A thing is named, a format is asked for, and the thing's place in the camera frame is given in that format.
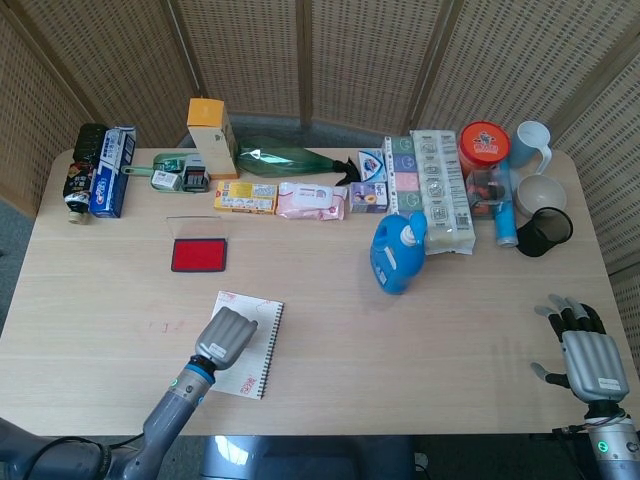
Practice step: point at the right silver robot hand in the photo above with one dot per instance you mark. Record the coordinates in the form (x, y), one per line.
(592, 360)

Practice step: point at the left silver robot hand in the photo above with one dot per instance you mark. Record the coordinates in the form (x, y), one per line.
(225, 337)

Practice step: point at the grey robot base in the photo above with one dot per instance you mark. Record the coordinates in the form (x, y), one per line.
(310, 457)

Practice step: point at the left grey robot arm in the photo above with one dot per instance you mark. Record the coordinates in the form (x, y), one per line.
(165, 425)

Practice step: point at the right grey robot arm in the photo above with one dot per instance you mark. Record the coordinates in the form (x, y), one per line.
(615, 445)

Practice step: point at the white lined spiral notebook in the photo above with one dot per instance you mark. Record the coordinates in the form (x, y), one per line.
(260, 350)

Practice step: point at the red ink pad clear lid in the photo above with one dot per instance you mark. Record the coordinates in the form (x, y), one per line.
(199, 255)

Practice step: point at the black mesh pen cup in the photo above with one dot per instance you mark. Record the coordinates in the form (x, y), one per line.
(547, 230)

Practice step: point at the flat yellow box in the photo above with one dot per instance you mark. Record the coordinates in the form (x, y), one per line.
(245, 197)

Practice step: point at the pink wet wipes pack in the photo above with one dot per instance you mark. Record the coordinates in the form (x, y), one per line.
(310, 200)

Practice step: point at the blue tube can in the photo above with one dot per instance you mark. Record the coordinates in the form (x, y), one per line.
(506, 220)

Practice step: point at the grey black stapler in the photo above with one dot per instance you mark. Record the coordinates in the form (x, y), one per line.
(196, 175)

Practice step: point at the small white box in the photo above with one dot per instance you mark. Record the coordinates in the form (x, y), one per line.
(166, 180)

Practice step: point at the beige bowl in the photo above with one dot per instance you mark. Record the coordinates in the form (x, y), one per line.
(542, 195)

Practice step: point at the green white packet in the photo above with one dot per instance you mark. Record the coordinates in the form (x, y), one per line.
(174, 163)

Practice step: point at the green plastic bottle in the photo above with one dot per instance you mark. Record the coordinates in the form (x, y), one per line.
(280, 160)

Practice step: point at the blue detergent pump bottle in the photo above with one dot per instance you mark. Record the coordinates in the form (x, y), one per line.
(397, 255)

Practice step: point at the tall beige yellow box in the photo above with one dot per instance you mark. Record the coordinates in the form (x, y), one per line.
(212, 145)

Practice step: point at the blue white toothpaste box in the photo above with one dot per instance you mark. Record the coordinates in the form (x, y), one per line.
(112, 175)

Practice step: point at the clear plastic snack box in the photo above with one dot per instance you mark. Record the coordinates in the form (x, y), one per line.
(484, 192)

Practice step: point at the small purple soap box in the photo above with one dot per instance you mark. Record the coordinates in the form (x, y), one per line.
(369, 197)

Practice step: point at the clear pack of sponges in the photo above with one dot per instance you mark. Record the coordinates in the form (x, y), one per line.
(445, 200)

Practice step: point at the light blue mug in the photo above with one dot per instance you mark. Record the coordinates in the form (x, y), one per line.
(530, 145)

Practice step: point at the white blue soap box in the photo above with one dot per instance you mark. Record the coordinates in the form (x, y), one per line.
(371, 166)

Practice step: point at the multicolour tissue pack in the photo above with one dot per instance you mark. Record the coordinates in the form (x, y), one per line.
(402, 175)

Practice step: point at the orange lid jar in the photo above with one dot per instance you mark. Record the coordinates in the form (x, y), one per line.
(485, 142)

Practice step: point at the wooden woven folding screen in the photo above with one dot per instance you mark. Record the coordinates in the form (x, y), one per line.
(350, 60)

